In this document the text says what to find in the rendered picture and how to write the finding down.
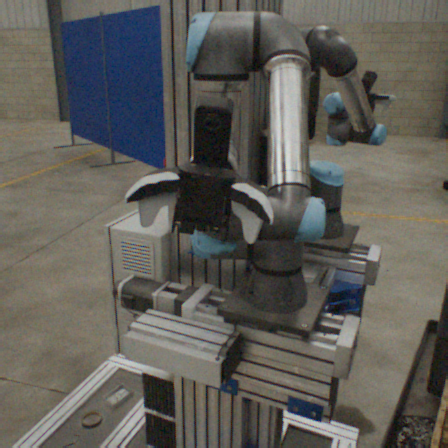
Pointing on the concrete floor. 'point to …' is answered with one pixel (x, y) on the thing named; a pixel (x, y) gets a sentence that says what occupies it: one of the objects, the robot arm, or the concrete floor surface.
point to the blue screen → (116, 83)
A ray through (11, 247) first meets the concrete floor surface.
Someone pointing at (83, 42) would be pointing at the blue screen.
